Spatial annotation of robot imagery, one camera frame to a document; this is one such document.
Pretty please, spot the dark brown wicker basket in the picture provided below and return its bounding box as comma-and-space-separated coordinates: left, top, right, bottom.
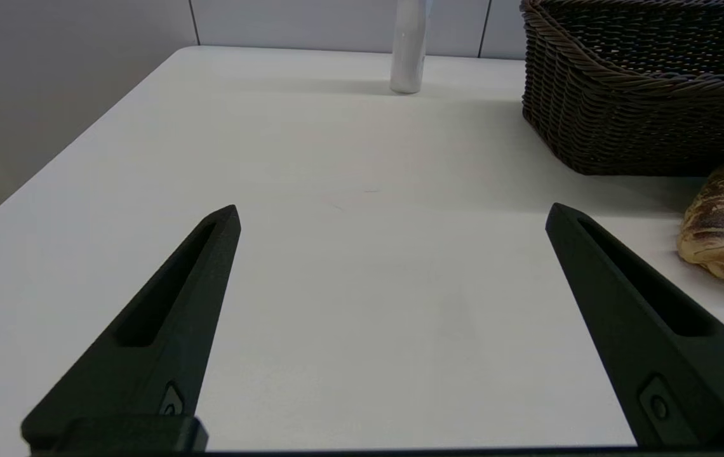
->
520, 0, 724, 177

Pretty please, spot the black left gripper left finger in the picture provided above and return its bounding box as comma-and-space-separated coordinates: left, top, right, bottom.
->
21, 204, 242, 448

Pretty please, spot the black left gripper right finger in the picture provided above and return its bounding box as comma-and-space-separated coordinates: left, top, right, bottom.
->
546, 202, 724, 448

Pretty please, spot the white bottle with silver cap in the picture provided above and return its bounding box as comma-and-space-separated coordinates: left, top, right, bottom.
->
390, 0, 430, 95

